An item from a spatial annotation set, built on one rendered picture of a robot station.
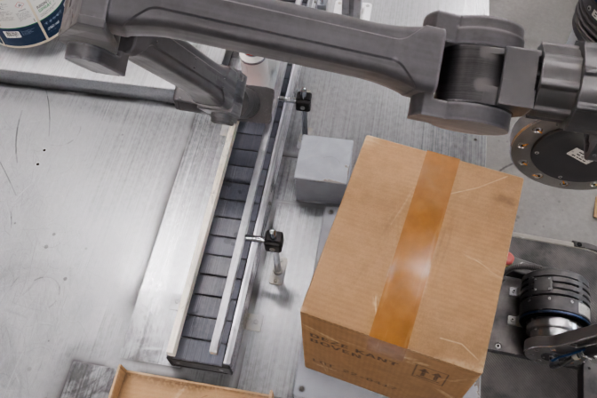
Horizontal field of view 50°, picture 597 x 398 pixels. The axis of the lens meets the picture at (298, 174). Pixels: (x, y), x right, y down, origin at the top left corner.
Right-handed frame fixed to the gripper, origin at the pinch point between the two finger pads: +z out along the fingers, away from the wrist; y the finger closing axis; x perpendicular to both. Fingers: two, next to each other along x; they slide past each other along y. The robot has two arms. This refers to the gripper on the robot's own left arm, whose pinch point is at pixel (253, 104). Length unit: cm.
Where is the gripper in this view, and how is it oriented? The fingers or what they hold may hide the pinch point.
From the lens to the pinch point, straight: 125.9
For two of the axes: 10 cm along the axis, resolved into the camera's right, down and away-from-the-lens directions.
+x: -1.2, 9.9, 1.1
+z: 1.2, -0.9, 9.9
